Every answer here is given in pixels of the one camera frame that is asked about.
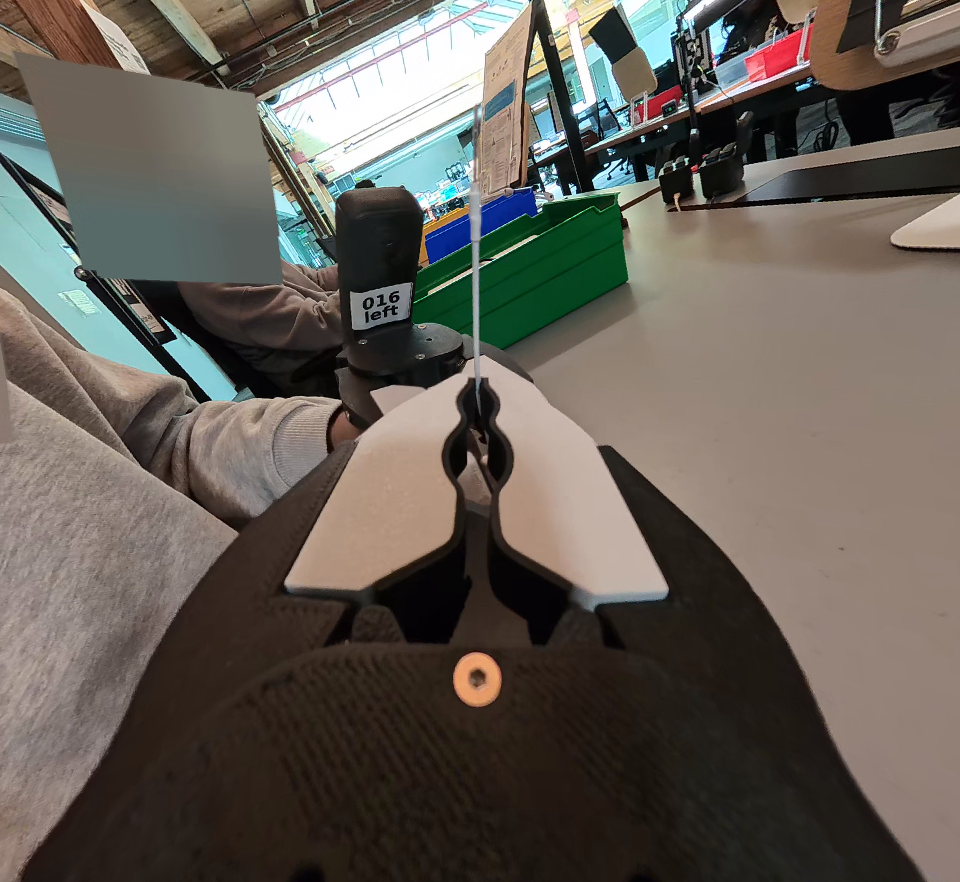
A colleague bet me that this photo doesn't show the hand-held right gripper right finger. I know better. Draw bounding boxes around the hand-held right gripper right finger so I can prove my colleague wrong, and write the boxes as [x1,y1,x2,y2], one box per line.
[480,375,670,613]

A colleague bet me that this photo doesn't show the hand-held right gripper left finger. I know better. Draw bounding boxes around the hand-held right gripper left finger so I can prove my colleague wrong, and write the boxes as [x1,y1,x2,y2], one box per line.
[283,381,478,602]

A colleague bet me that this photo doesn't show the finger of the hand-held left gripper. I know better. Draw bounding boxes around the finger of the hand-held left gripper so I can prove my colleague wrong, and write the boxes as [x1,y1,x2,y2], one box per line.
[371,381,456,429]

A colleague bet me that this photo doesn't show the white thin-rod plastic tool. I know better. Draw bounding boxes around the white thin-rod plastic tool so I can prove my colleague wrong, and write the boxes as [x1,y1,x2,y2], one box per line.
[459,104,498,516]

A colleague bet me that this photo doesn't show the person's left forearm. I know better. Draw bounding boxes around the person's left forearm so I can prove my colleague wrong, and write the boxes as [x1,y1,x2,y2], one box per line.
[0,289,345,523]

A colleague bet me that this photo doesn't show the blue plastic crate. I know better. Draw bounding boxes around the blue plastic crate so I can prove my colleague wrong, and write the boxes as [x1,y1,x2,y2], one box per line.
[423,186,540,267]

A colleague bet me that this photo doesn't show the green plastic storage bin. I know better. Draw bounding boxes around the green plastic storage bin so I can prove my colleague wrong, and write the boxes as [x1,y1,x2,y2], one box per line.
[411,192,630,352]

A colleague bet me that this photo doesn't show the black steel pillar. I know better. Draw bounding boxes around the black steel pillar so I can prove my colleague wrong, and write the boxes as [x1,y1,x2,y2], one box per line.
[506,0,597,195]

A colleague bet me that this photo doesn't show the small black charging dock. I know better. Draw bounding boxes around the small black charging dock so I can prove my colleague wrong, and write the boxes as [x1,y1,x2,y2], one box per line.
[658,154,700,206]

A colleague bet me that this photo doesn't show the white paper notice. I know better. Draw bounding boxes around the white paper notice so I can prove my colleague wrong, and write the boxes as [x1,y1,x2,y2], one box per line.
[81,0,153,75]

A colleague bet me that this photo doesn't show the framed black-white marker poster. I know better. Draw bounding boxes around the framed black-white marker poster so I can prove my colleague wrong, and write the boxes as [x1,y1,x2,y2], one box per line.
[0,150,180,345]

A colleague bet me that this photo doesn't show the tall black charging dock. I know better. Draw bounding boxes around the tall black charging dock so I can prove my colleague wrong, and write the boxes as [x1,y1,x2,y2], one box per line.
[697,111,756,201]

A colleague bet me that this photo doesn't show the red plastic bin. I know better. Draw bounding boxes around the red plastic bin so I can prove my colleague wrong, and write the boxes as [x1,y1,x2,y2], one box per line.
[741,23,815,82]

